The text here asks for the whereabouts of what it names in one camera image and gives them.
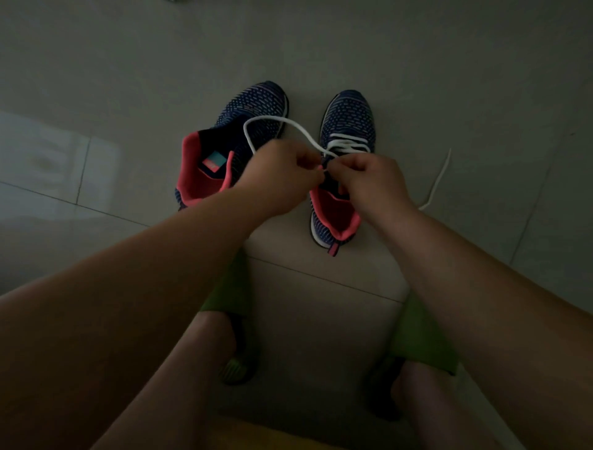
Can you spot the person's right hand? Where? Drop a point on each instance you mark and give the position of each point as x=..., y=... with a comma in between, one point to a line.
x=375, y=185

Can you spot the person's left hand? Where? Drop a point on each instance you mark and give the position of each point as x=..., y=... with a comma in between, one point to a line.
x=278, y=181

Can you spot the white shoelace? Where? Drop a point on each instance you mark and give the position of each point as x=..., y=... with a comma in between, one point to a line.
x=278, y=119

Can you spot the blue knit sneaker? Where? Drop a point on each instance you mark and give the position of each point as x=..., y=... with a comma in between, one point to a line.
x=349, y=111
x=259, y=99

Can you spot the person's left forearm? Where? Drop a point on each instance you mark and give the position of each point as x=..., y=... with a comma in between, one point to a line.
x=106, y=334

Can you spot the person's right forearm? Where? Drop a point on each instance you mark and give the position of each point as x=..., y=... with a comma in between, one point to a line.
x=505, y=324

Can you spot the person's right leg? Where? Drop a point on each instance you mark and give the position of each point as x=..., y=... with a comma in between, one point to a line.
x=431, y=408

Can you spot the person's leg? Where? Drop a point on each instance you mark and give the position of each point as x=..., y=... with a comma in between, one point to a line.
x=431, y=408
x=167, y=394

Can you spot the person's left leg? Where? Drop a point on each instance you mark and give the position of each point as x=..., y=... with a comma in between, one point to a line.
x=167, y=394

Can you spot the green foam slipper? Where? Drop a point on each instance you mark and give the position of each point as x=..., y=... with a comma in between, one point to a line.
x=421, y=338
x=234, y=357

